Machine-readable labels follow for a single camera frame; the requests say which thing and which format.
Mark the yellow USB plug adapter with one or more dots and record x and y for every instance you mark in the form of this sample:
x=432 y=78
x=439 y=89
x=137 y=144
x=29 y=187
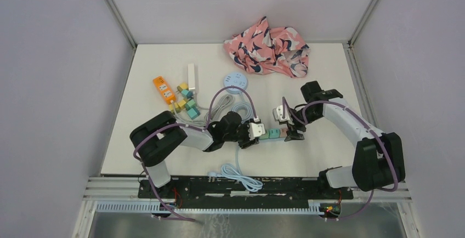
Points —
x=174 y=108

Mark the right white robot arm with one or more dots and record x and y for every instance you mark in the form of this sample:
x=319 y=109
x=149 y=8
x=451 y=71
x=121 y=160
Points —
x=378 y=162

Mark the round blue socket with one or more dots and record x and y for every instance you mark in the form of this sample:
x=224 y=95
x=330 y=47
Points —
x=236 y=82

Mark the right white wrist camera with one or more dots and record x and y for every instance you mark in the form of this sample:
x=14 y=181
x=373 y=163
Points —
x=281 y=114

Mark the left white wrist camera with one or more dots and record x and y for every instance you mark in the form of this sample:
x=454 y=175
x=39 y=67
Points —
x=256 y=130

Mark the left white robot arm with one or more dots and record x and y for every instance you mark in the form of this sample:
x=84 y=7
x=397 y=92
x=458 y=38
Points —
x=157 y=138

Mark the green adapter on blue strip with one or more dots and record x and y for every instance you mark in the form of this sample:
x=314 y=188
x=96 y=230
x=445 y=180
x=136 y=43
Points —
x=264 y=136

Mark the green adapter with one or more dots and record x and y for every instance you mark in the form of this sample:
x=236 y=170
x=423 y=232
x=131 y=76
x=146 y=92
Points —
x=189 y=104
x=264 y=136

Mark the white power strip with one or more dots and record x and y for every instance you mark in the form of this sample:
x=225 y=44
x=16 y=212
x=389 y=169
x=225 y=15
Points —
x=192 y=77

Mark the pink patterned cloth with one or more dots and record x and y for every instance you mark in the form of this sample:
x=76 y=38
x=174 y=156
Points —
x=263 y=50

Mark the light blue power strip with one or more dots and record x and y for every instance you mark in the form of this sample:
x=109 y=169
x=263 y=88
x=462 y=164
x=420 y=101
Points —
x=276 y=139

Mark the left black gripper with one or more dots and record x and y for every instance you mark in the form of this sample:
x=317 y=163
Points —
x=245 y=144

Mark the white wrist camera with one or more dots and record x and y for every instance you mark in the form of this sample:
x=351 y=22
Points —
x=256 y=130
x=281 y=114

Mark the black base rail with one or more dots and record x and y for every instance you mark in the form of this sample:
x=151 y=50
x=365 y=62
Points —
x=200 y=192

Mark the teal adapter on blue strip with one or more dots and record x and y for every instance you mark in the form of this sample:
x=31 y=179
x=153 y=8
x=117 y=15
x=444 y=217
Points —
x=274 y=133

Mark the teal USB plug adapter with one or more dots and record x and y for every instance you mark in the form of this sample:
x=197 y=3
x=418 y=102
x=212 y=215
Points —
x=193 y=113

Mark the orange power strip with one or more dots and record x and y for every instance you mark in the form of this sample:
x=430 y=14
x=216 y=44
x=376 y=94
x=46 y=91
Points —
x=166 y=92

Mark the pink adapter on blue strip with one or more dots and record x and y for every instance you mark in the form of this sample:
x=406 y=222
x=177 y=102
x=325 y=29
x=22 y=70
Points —
x=283 y=132

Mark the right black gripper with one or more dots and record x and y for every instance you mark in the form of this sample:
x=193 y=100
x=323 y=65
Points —
x=293 y=135

